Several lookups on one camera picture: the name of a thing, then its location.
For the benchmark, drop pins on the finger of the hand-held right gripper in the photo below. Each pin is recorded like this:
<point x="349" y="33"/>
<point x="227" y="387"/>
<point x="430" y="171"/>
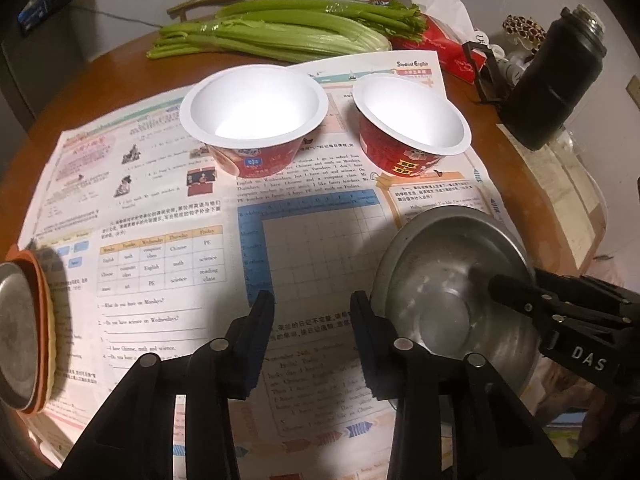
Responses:
<point x="520" y="295"/>
<point x="575" y="282"/>

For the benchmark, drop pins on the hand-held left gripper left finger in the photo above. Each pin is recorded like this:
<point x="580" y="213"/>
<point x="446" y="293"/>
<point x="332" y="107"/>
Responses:
<point x="250" y="355"/>

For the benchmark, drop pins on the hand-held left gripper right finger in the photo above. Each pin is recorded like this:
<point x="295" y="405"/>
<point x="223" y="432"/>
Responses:
<point x="372" y="355"/>

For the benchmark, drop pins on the stainless steel bowl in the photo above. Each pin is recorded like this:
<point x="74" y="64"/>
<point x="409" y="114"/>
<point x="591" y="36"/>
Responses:
<point x="450" y="270"/>

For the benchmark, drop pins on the yellow shell-shaped plate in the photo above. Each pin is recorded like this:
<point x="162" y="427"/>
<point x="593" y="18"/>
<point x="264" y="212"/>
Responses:
<point x="53" y="340"/>

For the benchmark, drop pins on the small red paper bowl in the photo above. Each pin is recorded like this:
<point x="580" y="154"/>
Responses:
<point x="410" y="110"/>

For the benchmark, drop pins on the orange bear-shaped plate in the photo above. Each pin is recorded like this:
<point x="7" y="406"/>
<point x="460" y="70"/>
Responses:
<point x="37" y="272"/>

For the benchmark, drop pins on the round grey metal plate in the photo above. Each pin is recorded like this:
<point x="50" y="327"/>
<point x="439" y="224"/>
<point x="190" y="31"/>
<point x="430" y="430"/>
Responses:
<point x="15" y="335"/>

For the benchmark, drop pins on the wide red paper bowl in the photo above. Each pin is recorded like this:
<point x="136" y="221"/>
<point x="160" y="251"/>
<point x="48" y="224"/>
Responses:
<point x="250" y="105"/>

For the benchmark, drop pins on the colourful printed newspaper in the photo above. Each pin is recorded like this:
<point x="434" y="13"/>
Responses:
<point x="165" y="200"/>

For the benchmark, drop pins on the black thermos bottle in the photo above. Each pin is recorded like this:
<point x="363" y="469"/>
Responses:
<point x="550" y="90"/>

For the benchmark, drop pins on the black metal clip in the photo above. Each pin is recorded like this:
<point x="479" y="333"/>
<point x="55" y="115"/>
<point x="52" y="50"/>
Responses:
<point x="487" y="75"/>

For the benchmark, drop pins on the red tissue pack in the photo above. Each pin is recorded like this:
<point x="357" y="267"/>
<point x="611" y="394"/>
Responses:
<point x="450" y="50"/>

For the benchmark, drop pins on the brown white dotted bundle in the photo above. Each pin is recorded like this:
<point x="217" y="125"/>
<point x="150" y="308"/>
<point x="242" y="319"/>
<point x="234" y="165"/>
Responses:
<point x="525" y="30"/>

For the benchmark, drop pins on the green celery bunch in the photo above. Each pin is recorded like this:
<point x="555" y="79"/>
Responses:
<point x="280" y="35"/>

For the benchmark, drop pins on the wooden chair with curved backrest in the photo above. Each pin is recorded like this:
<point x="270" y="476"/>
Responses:
<point x="210" y="2"/>

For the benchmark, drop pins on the blue box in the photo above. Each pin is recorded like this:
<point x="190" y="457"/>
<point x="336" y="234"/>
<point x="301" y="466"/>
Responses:
<point x="42" y="10"/>

